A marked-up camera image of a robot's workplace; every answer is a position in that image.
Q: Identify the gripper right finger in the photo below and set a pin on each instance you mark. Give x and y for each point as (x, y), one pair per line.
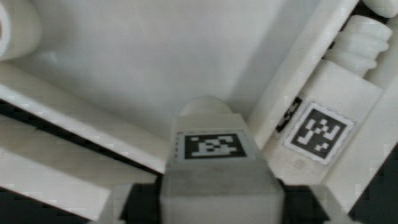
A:
(311, 206)

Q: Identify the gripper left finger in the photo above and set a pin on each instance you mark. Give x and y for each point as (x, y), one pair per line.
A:
(131, 206)

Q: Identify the white U-shaped obstacle fence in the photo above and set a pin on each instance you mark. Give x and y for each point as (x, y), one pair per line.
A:
(60, 171)

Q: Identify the white table leg with tag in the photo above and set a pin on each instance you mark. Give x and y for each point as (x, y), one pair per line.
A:
(220, 189)

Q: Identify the white square table top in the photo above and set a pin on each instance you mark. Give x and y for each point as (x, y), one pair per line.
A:
(106, 60)

